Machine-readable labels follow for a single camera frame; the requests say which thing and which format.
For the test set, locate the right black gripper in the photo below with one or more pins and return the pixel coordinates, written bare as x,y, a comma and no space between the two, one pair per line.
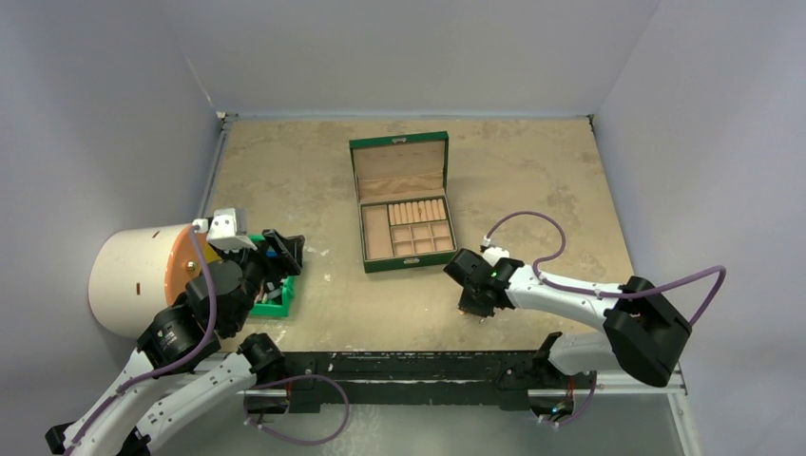
475,299

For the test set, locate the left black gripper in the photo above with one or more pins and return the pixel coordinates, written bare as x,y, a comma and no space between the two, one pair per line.
287,258

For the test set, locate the green jewelry box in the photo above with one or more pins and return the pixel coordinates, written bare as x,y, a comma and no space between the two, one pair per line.
401,194

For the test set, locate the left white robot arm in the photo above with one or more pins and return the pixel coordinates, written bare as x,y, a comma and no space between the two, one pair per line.
159,389

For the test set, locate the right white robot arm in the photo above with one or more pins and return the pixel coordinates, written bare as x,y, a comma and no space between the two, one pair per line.
632,331

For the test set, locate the green plastic bin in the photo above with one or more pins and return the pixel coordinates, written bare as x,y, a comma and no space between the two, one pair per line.
274,299

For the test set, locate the white cylinder with orange lid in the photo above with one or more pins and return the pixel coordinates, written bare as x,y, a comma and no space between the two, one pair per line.
138,273

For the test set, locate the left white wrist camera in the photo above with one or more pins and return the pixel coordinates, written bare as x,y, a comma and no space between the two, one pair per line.
225,230

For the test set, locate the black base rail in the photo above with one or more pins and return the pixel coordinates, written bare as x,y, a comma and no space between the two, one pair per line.
509,380

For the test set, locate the aluminium rail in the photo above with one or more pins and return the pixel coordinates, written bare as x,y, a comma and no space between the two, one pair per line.
619,382

